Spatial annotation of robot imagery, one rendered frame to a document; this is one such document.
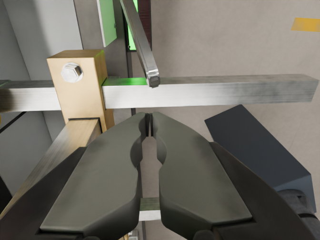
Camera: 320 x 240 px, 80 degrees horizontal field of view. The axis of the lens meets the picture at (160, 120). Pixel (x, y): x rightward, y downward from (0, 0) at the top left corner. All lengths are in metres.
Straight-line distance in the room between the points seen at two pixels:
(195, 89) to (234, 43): 0.94
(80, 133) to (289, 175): 0.79
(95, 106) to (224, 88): 0.16
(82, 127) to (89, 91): 0.04
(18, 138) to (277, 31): 1.20
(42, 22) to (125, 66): 0.20
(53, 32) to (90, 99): 0.28
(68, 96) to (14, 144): 0.27
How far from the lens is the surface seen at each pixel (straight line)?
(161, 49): 1.09
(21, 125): 0.51
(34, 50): 0.52
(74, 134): 0.22
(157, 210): 0.40
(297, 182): 0.89
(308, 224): 0.85
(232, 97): 0.26
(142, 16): 0.37
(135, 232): 0.72
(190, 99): 0.24
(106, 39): 0.29
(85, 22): 0.39
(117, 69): 0.39
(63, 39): 0.49
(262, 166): 0.92
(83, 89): 0.23
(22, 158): 0.52
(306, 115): 1.60
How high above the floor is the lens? 1.07
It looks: 60 degrees down
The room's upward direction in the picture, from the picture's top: 174 degrees clockwise
